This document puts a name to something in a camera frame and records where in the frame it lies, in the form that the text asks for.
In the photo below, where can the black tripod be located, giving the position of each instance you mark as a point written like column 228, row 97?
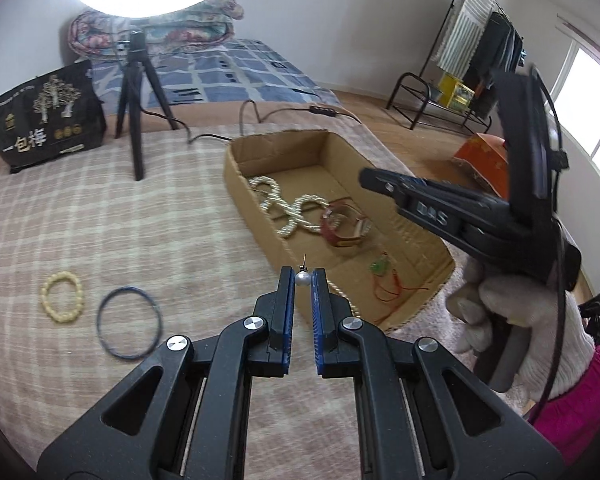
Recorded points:
column 136, row 110

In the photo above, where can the cream bead strand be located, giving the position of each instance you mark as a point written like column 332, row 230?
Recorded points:
column 345, row 302

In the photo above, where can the cardboard box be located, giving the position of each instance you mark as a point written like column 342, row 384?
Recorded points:
column 290, row 155

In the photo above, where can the black thin bangle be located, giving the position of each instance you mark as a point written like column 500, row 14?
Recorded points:
column 130, row 288

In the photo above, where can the person's right forearm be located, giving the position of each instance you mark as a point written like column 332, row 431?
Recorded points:
column 580, row 410

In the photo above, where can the window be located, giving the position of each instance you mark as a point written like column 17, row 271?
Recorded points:
column 595, row 125

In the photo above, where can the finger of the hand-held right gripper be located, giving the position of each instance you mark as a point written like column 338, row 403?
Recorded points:
column 430, row 210

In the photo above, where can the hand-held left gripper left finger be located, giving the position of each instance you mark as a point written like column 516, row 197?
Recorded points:
column 287, row 305

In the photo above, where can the floral folded quilt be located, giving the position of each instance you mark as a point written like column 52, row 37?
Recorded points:
column 180, row 30

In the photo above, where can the pearl earring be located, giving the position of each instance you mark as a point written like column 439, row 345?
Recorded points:
column 303, row 280

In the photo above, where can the black clothes rack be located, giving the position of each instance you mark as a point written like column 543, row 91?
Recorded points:
column 405, row 95

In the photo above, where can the person's right hand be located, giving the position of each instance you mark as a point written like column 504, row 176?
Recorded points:
column 555, row 340

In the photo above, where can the dark hanging clothes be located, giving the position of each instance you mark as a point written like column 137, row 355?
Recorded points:
column 500, row 55

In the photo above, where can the striped hanging cloth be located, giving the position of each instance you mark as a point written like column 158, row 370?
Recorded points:
column 465, row 25

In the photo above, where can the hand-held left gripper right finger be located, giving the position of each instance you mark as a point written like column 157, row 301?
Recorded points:
column 319, row 305

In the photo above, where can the blue checked bed sheet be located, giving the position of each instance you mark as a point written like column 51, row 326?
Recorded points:
column 230, row 75

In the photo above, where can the orange box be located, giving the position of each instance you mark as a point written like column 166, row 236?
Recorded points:
column 485, row 160

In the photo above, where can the black printed bag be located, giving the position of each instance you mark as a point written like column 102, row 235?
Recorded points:
column 45, row 120

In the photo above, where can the yellow box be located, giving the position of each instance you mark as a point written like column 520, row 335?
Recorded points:
column 455, row 92

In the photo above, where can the black floor device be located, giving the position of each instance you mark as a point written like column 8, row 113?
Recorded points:
column 594, row 310

